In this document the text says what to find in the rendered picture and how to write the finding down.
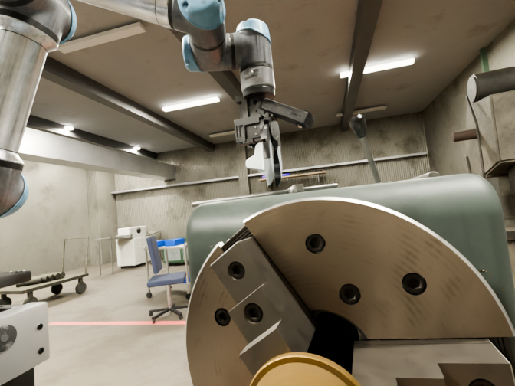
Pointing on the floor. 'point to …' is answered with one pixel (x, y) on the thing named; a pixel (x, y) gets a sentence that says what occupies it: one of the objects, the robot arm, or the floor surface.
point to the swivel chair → (163, 280)
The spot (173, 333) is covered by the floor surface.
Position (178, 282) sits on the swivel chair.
